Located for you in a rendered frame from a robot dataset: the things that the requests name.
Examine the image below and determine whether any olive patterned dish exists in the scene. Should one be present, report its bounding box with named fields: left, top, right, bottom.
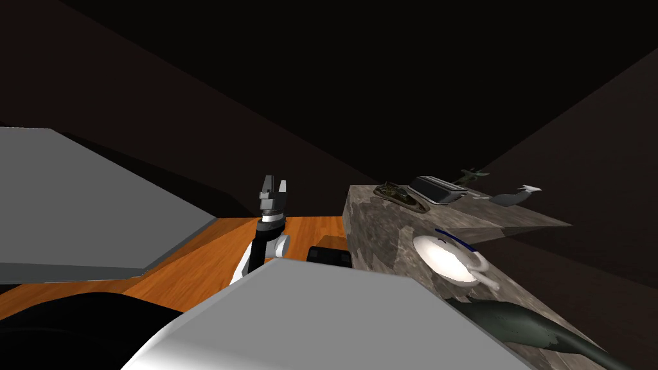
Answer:
left=372, top=181, right=431, bottom=215

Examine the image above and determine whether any grey black toaster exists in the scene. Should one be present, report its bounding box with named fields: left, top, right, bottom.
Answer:
left=408, top=175, right=469, bottom=206

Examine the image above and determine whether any grey table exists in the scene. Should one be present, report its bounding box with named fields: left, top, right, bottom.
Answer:
left=0, top=127, right=217, bottom=285

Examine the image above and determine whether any grey white pointed object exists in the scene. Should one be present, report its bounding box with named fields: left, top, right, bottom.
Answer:
left=490, top=184, right=543, bottom=208

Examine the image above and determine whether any white mug blue rim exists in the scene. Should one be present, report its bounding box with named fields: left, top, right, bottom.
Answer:
left=413, top=229, right=501, bottom=292

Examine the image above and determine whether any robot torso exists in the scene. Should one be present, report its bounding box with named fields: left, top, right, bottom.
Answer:
left=120, top=246, right=538, bottom=370

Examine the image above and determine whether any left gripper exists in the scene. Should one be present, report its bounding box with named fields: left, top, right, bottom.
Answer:
left=258, top=174, right=288, bottom=217

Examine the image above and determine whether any small green winged figure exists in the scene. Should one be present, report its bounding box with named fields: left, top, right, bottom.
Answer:
left=454, top=168, right=490, bottom=187

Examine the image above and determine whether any dark green curved object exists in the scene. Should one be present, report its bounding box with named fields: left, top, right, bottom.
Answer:
left=446, top=299, right=634, bottom=370

